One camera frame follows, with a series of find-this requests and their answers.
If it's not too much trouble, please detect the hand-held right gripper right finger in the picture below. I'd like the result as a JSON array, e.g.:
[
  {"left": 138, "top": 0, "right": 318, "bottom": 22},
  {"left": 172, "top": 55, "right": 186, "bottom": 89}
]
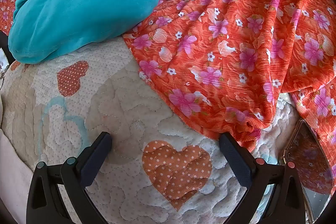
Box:
[{"left": 219, "top": 133, "right": 307, "bottom": 224}]

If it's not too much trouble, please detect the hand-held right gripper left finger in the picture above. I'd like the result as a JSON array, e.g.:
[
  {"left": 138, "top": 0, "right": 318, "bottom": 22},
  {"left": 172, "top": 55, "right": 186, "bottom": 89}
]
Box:
[{"left": 26, "top": 132, "right": 113, "bottom": 224}]

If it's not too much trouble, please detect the quilted heart pattern bedspread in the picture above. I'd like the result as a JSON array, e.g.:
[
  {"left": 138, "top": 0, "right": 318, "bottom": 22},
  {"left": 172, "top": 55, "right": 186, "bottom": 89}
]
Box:
[{"left": 0, "top": 38, "right": 302, "bottom": 224}]

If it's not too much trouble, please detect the smartphone in clear case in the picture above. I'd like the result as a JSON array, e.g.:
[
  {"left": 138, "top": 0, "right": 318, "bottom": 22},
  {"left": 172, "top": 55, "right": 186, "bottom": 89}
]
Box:
[{"left": 278, "top": 119, "right": 334, "bottom": 224}]

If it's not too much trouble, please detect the orange floral bed sheet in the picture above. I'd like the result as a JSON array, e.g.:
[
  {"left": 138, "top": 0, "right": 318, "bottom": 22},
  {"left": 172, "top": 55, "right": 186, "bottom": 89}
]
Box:
[{"left": 0, "top": 0, "right": 336, "bottom": 182}]

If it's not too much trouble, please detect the teal plush pillow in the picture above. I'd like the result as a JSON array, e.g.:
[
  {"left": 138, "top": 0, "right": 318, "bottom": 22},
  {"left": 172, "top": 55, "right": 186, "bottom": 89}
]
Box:
[{"left": 8, "top": 0, "right": 172, "bottom": 65}]

